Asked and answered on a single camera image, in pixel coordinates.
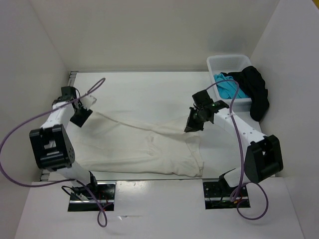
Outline white t shirt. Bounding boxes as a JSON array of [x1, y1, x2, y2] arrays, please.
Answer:
[[68, 112, 204, 177]]

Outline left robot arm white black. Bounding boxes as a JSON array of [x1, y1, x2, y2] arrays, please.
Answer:
[[29, 86, 99, 199]]

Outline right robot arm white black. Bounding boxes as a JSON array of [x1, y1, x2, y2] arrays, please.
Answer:
[[184, 90, 284, 196]]

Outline cyan t shirt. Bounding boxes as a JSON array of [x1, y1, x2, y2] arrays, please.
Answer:
[[214, 73, 249, 99]]

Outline white plastic basket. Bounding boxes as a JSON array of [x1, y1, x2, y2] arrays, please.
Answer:
[[206, 54, 252, 109]]

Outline black t shirt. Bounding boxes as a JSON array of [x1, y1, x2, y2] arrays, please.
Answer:
[[222, 66, 270, 121]]

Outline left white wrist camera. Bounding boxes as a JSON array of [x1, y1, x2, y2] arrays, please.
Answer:
[[80, 95, 97, 110]]

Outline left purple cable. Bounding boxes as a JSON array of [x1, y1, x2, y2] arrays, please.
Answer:
[[0, 77, 114, 228]]

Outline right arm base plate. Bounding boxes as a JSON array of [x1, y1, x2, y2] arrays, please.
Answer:
[[202, 180, 250, 210]]

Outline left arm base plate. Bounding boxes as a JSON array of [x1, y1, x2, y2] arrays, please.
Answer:
[[62, 181, 116, 212]]

